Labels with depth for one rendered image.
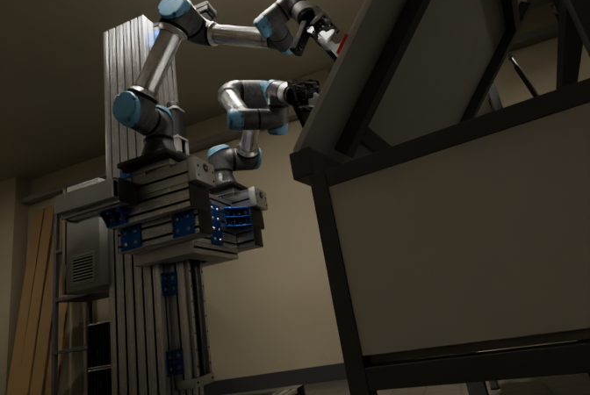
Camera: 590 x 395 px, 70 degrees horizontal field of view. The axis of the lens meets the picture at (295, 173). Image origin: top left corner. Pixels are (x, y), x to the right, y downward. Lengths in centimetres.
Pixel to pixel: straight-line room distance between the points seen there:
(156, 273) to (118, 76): 98
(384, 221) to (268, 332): 316
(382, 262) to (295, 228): 305
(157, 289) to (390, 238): 116
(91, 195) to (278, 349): 263
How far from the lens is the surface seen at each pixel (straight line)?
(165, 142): 172
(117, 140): 211
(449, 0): 142
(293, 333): 386
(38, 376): 492
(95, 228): 200
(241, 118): 150
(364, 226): 87
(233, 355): 412
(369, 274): 87
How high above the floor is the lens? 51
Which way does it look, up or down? 19 degrees up
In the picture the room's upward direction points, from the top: 10 degrees counter-clockwise
